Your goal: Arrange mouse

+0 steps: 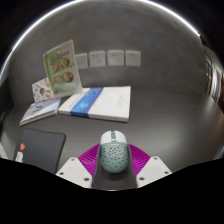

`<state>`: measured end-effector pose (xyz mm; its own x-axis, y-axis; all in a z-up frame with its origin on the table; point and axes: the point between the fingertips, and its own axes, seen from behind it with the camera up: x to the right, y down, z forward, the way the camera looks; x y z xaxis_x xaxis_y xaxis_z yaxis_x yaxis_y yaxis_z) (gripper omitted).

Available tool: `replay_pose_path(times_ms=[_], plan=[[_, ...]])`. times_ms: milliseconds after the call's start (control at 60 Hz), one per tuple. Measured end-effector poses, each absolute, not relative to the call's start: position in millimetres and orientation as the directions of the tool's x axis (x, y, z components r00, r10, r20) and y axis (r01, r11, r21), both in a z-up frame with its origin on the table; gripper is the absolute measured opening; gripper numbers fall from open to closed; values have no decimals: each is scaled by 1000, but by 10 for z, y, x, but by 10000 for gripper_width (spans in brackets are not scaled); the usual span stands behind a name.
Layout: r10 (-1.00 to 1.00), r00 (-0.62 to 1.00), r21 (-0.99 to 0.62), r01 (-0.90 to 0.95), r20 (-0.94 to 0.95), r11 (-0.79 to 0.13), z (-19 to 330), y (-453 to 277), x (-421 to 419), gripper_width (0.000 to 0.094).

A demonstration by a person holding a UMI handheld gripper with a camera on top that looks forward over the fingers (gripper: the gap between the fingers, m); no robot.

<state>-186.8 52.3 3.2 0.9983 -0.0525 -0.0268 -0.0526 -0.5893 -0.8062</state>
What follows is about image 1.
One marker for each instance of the grey striped booklet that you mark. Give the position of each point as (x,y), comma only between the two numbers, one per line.
(40,110)

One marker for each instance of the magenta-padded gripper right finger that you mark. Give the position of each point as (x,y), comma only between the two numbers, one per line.
(154,170)

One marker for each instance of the white book with blue band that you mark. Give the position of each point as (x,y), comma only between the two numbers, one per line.
(106,103)

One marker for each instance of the white and green perforated mouse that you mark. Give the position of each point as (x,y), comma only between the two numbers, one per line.
(114,155)

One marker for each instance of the black mouse pad heart print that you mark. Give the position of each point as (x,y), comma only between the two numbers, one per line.
(41,148)

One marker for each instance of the small white colourful-print card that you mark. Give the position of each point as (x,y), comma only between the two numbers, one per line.
(41,90)

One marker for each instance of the green food menu sheet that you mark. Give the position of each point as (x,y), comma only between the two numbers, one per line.
(62,68)

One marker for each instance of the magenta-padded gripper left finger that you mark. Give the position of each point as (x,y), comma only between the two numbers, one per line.
(75,171)

